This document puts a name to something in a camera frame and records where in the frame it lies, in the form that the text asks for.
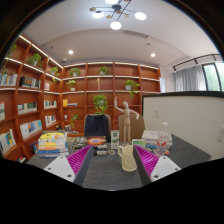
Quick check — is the wooden wall bookshelf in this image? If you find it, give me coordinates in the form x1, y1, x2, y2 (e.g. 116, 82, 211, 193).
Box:
0, 36, 160, 162

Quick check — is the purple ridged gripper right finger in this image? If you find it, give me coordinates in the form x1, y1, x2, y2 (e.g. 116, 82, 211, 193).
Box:
133, 145, 180, 185

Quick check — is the small green white box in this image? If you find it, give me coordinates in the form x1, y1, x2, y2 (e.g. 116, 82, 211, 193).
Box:
132, 139, 146, 148

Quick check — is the wooden artist mannequin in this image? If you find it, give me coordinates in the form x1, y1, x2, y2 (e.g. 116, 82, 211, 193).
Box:
114, 98, 139, 146

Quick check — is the ceiling chandelier lamp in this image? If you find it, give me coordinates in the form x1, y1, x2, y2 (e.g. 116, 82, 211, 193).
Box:
89, 0, 147, 30

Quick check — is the clear plastic water bottle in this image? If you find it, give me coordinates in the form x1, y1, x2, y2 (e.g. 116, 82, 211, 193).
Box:
156, 122, 170, 156

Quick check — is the green white small carton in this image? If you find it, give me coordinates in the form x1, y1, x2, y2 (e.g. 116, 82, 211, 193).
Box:
111, 130, 119, 149

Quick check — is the white grey curtain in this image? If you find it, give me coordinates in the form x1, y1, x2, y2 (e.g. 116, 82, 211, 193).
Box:
173, 65, 206, 92

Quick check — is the hanging green plant centre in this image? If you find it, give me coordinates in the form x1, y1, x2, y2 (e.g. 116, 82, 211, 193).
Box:
93, 94, 108, 114

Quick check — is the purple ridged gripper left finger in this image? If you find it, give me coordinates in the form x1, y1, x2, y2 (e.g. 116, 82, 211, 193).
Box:
44, 145, 93, 186

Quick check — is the white books stack right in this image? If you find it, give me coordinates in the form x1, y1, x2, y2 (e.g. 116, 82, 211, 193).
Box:
142, 130, 172, 148

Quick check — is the white partition panel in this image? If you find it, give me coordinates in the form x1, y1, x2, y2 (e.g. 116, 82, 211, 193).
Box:
142, 91, 224, 160

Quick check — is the potted plant right shelf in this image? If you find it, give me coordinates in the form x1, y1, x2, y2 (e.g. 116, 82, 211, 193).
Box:
125, 79, 140, 97

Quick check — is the dark books stack with orange cover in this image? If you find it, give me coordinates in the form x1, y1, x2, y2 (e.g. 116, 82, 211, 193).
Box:
87, 136, 107, 156

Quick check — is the stack of colourful books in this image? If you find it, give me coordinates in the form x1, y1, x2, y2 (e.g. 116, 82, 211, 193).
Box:
37, 130, 69, 158

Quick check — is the dark office chair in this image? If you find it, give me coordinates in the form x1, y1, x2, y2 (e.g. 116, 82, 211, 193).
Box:
84, 114, 111, 142

